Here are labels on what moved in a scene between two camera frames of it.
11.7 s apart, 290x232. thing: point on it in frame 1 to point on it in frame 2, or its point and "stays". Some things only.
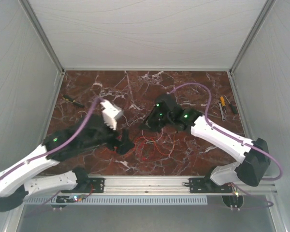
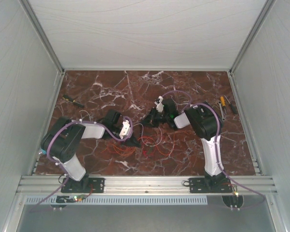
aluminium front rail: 123,184 stays
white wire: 143,130 to 142,132
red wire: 154,151 to 145,153
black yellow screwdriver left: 71,100 stays
